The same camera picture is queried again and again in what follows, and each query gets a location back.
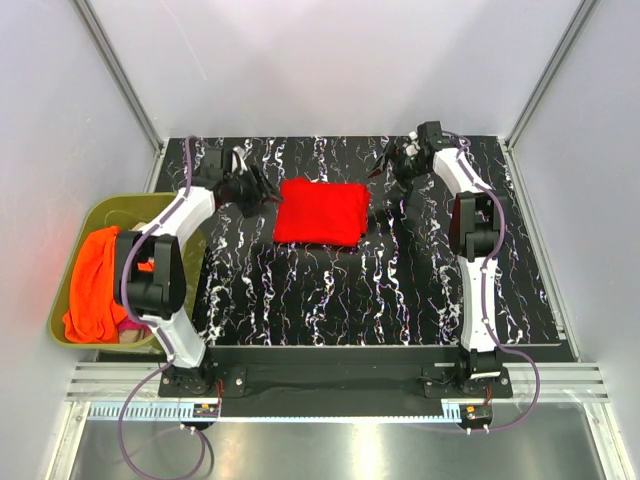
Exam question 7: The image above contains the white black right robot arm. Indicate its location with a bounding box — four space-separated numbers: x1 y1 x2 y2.
369 121 506 399

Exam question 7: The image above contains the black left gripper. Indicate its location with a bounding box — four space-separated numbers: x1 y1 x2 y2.
225 164 284 219

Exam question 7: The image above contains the orange t shirt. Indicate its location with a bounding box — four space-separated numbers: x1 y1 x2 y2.
63 226 129 344

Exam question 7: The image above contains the left orange connector board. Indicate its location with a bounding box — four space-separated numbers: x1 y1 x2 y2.
193 403 220 418

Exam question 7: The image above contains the aluminium frame rail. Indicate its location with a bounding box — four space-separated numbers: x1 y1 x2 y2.
46 363 639 479

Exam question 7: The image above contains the right aluminium corner post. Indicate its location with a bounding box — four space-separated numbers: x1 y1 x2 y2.
505 0 599 150

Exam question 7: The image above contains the left aluminium corner post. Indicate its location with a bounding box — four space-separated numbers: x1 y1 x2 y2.
70 0 164 153

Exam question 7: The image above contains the aluminium corner post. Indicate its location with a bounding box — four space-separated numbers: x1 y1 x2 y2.
70 0 164 153
505 0 599 150

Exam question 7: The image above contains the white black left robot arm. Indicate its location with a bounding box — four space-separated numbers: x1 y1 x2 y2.
113 146 282 396

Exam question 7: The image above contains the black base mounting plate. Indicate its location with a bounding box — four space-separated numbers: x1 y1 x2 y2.
159 346 513 419

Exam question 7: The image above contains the right orange connector board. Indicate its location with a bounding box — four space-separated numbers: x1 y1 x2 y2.
463 404 493 421

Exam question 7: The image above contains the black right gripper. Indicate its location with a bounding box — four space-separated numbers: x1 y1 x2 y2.
362 142 428 202

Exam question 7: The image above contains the orange connector board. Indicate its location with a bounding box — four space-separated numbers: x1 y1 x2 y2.
193 403 220 418
463 404 493 421

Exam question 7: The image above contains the olive green plastic bin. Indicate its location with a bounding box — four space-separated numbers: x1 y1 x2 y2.
47 192 207 354

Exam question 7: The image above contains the red t shirt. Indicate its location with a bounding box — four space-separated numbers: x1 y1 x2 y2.
273 177 370 247

